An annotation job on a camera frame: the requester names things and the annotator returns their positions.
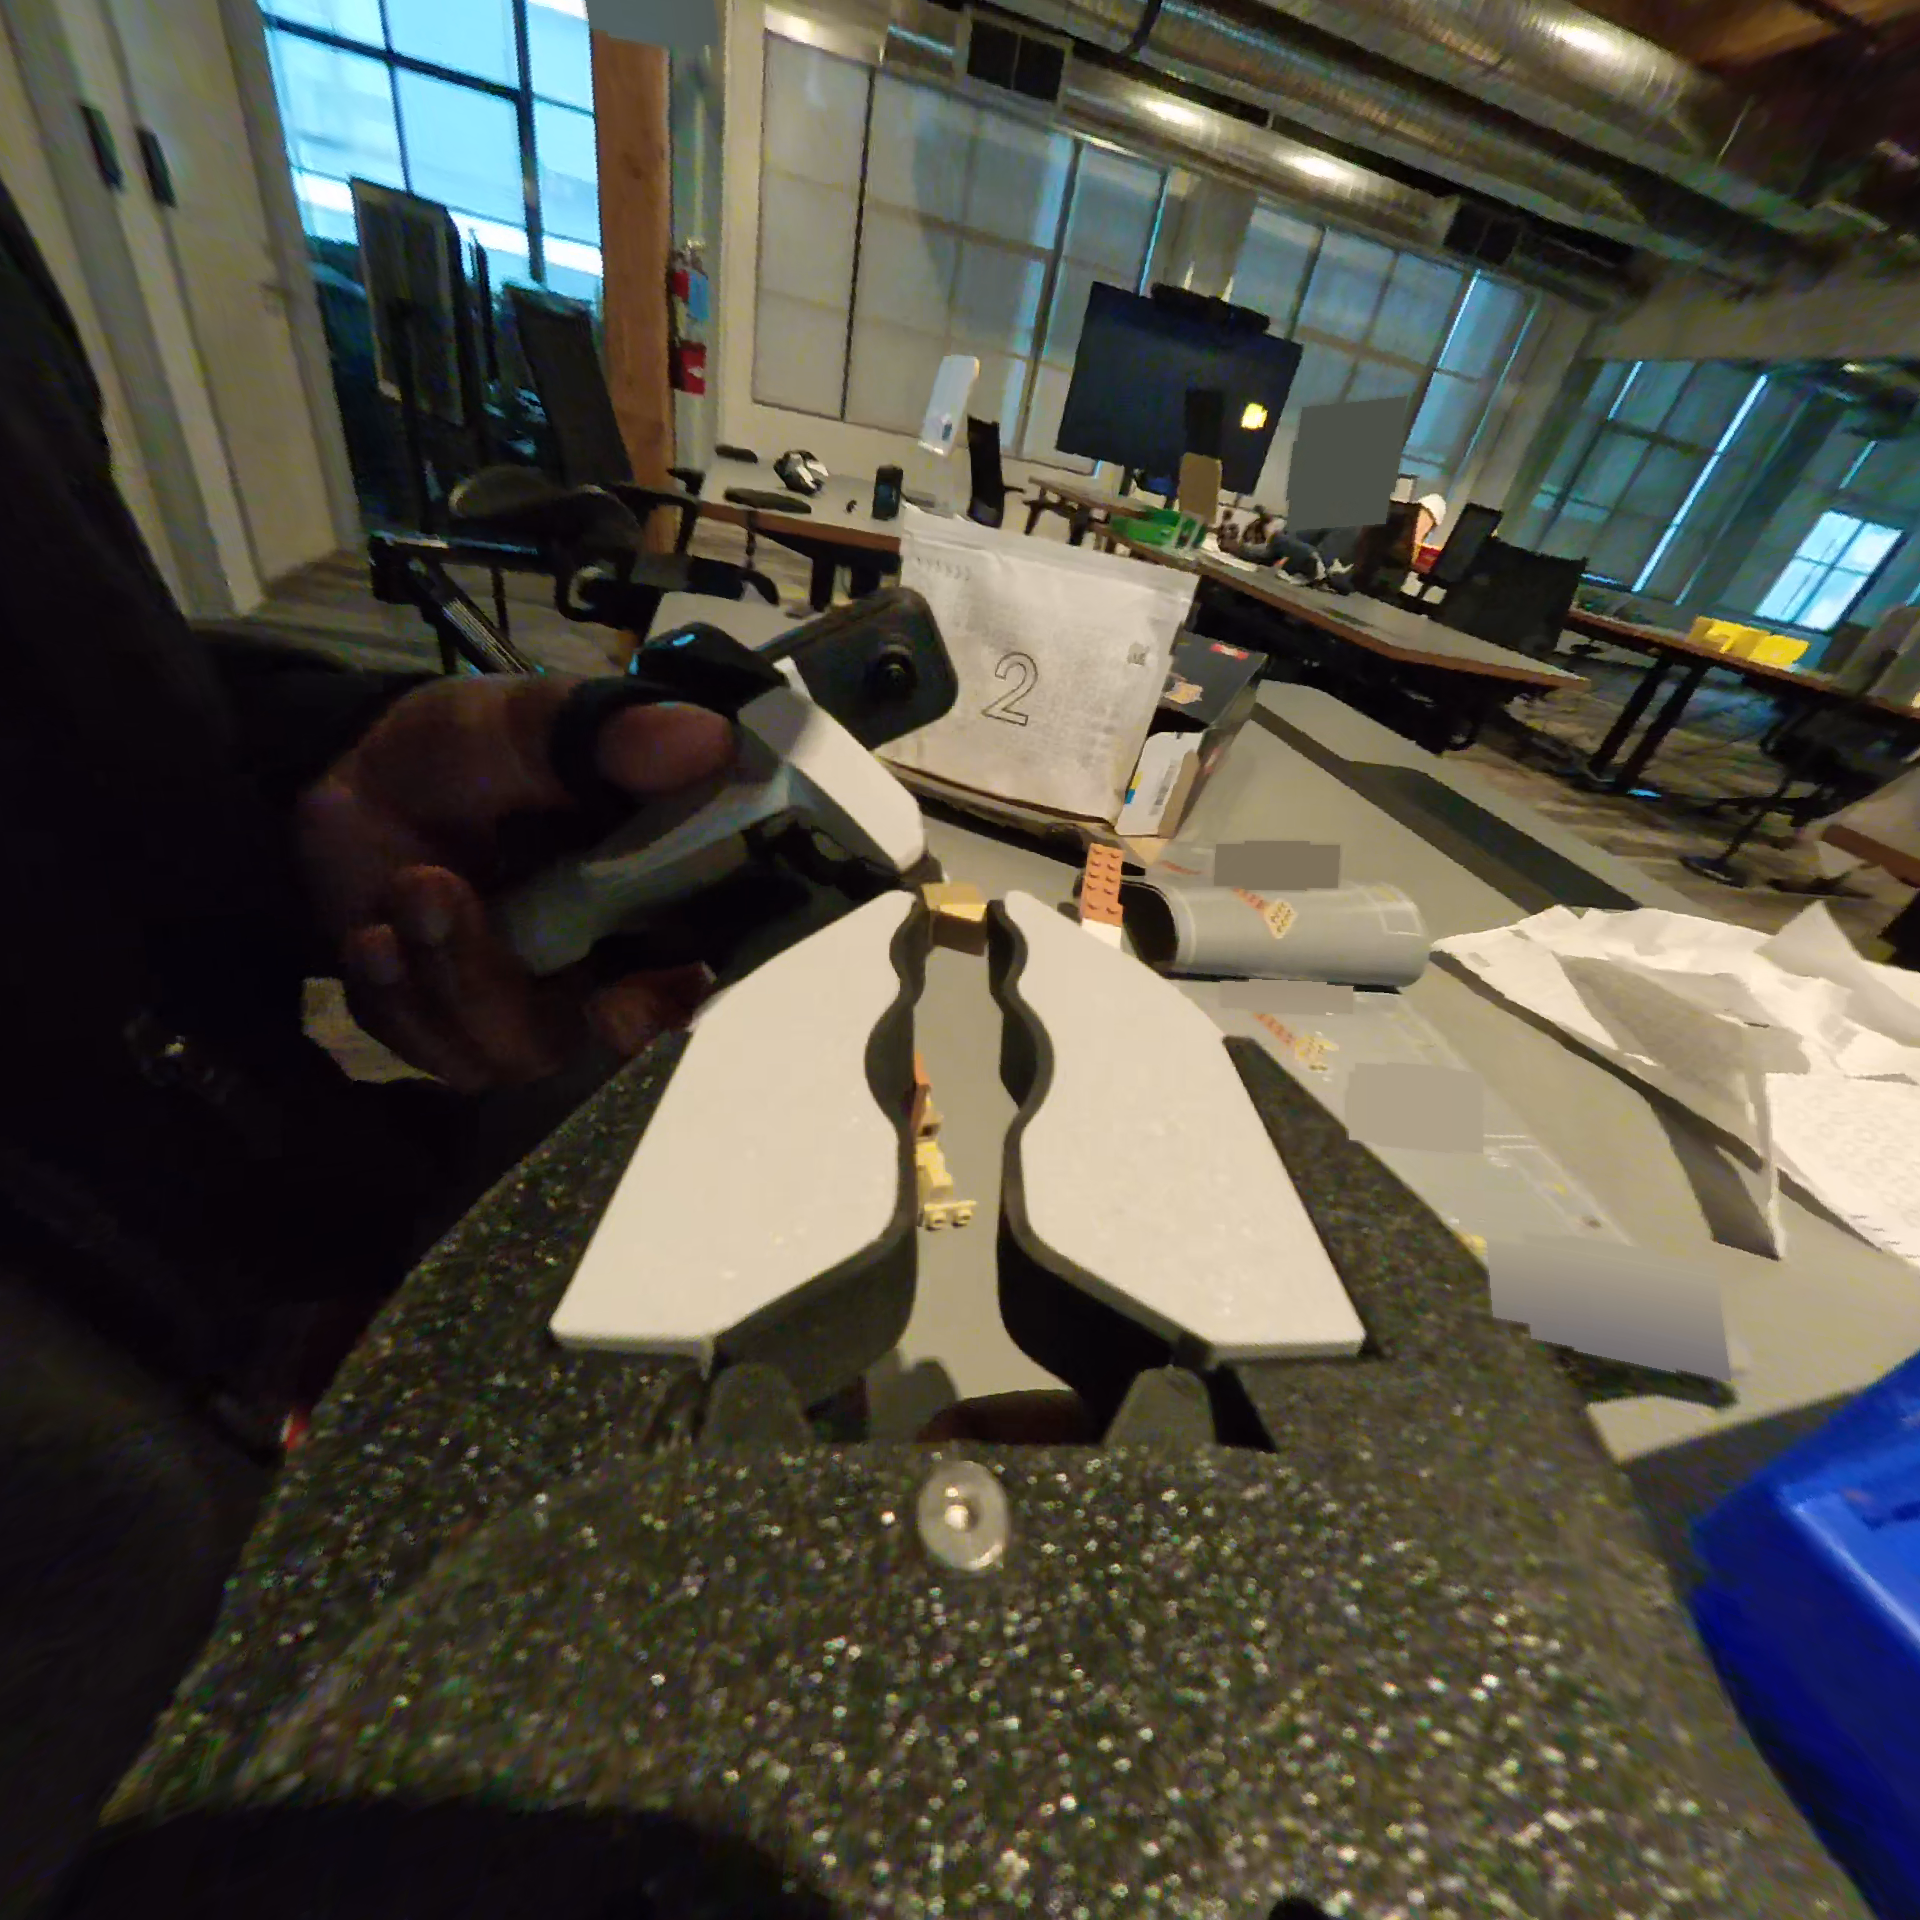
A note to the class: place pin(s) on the green plastic bin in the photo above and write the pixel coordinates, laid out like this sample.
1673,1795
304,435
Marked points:
1157,529

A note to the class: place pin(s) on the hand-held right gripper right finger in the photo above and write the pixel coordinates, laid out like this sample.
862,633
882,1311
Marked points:
1187,1187

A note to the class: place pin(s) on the orange and tan brick model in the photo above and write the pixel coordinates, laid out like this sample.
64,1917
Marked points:
1106,888

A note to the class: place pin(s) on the black and white ball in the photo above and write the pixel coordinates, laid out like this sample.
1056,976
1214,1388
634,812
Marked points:
800,471

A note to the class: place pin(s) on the red fire extinguisher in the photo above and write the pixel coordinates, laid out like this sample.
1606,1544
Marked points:
689,323

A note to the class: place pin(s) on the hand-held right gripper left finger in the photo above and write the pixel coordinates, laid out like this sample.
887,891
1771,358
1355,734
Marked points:
721,1187

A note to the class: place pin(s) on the silver ventilation duct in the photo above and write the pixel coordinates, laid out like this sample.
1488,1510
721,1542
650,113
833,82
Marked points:
1349,136

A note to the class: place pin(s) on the black bottle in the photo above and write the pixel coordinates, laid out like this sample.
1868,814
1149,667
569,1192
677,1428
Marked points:
887,491

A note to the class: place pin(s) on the wooden post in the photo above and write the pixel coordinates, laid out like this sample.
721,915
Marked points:
634,270

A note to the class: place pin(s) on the dark printed cardboard box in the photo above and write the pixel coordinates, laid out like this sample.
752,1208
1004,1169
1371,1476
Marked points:
1207,704

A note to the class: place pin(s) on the white printed paper bag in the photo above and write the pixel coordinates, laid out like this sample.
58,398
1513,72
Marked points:
1051,659

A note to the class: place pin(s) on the empty white paper bag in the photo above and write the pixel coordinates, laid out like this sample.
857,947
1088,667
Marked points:
1651,989

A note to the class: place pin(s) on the tan brick assembly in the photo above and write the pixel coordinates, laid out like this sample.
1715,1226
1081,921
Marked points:
938,1178

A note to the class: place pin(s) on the black board on stand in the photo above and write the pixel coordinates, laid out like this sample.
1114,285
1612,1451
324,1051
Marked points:
413,300

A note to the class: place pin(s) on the large black monitor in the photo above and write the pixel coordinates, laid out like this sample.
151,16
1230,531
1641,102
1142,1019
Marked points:
1169,375

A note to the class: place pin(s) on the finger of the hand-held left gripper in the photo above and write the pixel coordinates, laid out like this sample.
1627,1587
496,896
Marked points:
846,780

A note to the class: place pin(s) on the grey desk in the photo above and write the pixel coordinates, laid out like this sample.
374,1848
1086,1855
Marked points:
1349,812

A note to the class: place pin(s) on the long wooden top table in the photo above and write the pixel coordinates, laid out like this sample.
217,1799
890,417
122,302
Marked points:
1726,659
811,525
1349,614

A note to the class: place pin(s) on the person's left forearm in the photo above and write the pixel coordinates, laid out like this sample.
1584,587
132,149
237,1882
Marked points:
195,839

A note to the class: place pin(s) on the yellow plastic bins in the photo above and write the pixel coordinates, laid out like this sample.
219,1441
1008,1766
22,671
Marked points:
1748,644

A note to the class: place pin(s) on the small tan brick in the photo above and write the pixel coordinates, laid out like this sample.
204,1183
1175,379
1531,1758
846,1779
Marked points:
957,912

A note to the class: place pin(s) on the person's left hand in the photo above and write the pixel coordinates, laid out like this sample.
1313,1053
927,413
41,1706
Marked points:
435,795

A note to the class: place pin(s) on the grey instruction booklet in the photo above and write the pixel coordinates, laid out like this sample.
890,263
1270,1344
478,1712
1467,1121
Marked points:
1275,931

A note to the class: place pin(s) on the blue plastic bin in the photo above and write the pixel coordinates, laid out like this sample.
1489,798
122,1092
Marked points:
1830,1619

